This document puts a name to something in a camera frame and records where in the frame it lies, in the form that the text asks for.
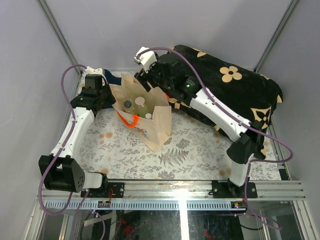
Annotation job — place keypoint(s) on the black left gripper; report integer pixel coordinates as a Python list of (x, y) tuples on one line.
[(104, 83)]

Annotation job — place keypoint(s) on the black floral plush blanket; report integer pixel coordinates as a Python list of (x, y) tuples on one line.
[(249, 94)]

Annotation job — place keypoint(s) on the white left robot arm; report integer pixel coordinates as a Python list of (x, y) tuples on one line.
[(60, 169)]

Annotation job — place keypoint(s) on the aluminium mounting rail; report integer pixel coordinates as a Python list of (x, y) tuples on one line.
[(257, 190)]

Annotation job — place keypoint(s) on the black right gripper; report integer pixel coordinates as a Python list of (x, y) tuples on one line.
[(142, 77)]

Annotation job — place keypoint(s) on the floral patterned table mat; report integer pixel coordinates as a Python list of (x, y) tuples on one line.
[(194, 151)]

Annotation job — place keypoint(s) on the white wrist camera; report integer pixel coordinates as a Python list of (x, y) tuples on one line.
[(145, 59), (94, 71)]

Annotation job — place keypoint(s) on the green lotion pump bottle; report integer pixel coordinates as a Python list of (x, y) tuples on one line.
[(141, 107)]

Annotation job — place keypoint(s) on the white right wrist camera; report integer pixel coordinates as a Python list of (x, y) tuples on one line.
[(145, 59)]

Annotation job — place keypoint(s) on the beige canvas tote bag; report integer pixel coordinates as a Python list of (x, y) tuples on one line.
[(153, 133)]

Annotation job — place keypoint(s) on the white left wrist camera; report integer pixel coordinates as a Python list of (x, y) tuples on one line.
[(94, 71)]

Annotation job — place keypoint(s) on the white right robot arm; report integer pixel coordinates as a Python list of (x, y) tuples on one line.
[(242, 132)]

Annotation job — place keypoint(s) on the dark blue cloth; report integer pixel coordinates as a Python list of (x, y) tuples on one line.
[(112, 77)]

